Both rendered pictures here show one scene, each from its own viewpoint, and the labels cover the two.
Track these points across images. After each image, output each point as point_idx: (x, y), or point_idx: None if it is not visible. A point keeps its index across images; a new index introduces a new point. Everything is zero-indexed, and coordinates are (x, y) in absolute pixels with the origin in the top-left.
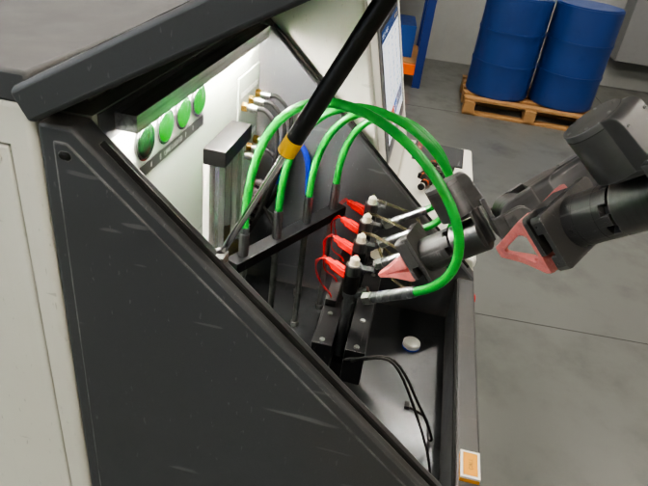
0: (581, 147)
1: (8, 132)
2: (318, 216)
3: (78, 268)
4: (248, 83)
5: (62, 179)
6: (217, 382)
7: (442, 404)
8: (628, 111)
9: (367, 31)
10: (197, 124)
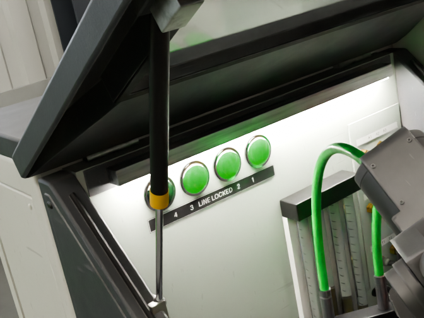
0: (365, 195)
1: (28, 187)
2: None
3: (77, 303)
4: (371, 128)
5: (53, 224)
6: None
7: None
8: (381, 147)
9: (152, 86)
10: (261, 176)
